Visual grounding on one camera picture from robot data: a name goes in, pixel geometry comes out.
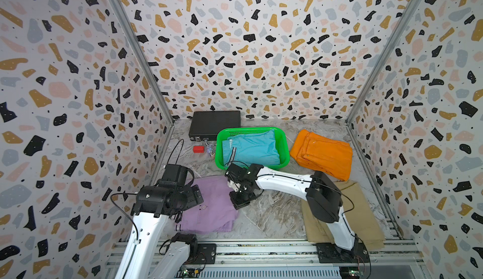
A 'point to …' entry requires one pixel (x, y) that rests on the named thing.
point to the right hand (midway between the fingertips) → (233, 208)
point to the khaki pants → (360, 218)
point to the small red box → (198, 149)
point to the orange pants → (330, 156)
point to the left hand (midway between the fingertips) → (191, 200)
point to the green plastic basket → (282, 141)
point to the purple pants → (216, 213)
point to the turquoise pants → (259, 148)
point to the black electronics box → (205, 125)
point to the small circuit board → (187, 273)
